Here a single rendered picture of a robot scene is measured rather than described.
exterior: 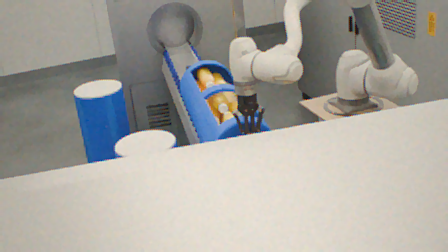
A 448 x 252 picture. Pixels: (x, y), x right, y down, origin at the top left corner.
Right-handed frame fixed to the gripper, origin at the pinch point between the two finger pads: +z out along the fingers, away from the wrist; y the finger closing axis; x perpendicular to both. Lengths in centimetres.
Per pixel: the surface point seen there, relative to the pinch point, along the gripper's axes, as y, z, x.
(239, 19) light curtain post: 31, -12, 147
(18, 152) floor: -146, 116, 303
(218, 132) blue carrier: -11.5, -3.5, 6.1
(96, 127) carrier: -64, 32, 120
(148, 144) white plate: -38, 13, 42
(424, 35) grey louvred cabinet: 143, 11, 126
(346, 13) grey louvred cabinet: 130, 15, 221
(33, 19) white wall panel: -133, 43, 507
